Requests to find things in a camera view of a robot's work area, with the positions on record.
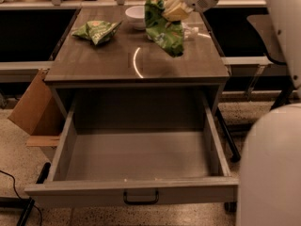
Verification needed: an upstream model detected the green rice chip bag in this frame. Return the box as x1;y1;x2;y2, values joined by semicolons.
144;0;184;57

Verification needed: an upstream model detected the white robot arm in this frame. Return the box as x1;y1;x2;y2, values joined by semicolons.
171;0;301;226

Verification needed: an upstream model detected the grey cabinet counter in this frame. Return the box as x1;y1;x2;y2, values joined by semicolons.
44;5;230;118

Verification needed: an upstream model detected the crumpled green chip bag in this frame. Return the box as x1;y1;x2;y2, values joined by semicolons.
72;21;121;45

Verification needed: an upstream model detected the grey open drawer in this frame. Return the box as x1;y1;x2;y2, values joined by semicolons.
25;89;238;207

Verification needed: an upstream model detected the clear plastic water bottle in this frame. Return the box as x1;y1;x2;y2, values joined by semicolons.
147;22;198;41

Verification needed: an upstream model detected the white bowl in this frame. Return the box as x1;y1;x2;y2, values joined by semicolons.
125;6;146;30

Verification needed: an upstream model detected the black table leg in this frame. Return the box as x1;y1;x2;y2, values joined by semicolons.
215;108;241;163

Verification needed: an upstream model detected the brown cardboard box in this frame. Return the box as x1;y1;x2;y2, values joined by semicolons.
8;70;64;147

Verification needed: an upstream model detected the black drawer handle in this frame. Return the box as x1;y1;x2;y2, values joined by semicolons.
123;190;159;205

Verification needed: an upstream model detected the black floor cable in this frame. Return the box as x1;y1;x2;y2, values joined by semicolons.
0;169;43;226

